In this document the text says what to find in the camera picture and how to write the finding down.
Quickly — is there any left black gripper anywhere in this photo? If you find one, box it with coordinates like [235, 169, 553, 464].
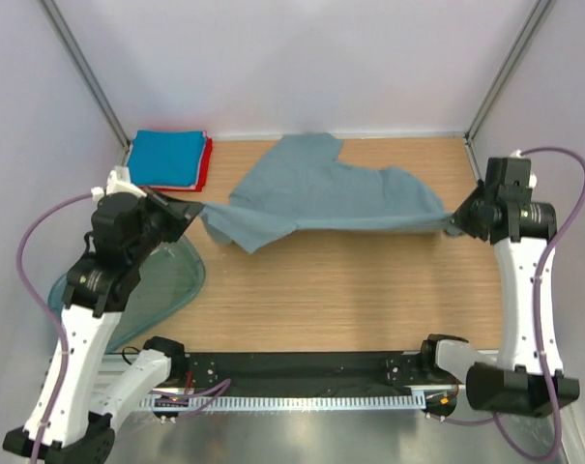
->
[130, 185, 204, 264]

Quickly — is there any grey-blue t shirt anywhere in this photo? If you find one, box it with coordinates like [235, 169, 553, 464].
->
[201, 133, 451, 253]

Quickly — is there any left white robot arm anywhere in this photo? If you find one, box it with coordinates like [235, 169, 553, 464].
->
[2, 185, 204, 463]

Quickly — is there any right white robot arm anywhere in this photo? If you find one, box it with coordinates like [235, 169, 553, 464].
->
[418, 152, 580, 418]

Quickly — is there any folded red t shirt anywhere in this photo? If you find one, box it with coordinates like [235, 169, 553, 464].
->
[148, 136, 213, 192]

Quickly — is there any folded blue t shirt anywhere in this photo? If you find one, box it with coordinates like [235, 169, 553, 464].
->
[128, 130, 208, 187]

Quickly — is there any translucent teal plastic basket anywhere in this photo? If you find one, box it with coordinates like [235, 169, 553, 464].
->
[46, 234, 207, 357]

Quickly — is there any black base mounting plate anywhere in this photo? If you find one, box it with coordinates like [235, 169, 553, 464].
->
[162, 351, 455, 398]

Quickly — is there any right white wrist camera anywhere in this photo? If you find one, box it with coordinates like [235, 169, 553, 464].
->
[509, 150, 538, 189]

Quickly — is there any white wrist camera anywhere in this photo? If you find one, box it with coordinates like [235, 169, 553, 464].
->
[91, 165, 146, 203]
[509, 150, 538, 189]

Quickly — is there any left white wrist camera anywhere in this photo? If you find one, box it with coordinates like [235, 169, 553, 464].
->
[91, 165, 146, 203]

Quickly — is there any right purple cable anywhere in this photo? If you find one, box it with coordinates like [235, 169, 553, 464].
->
[426, 146, 585, 459]

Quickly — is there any purple cable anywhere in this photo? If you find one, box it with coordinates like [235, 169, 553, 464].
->
[16, 192, 231, 464]
[426, 146, 585, 459]

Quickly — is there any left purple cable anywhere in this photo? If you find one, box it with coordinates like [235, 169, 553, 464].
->
[16, 192, 231, 464]

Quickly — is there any right aluminium frame post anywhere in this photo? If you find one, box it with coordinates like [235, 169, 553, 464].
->
[464, 0, 555, 146]

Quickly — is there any aluminium frame post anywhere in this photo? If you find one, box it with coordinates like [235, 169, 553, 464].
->
[37, 0, 130, 152]
[464, 0, 555, 146]

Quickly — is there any slotted grey cable duct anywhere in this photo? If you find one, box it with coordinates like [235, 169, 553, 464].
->
[134, 391, 425, 414]

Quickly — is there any left aluminium frame post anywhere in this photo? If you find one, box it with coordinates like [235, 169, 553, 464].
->
[37, 0, 130, 152]

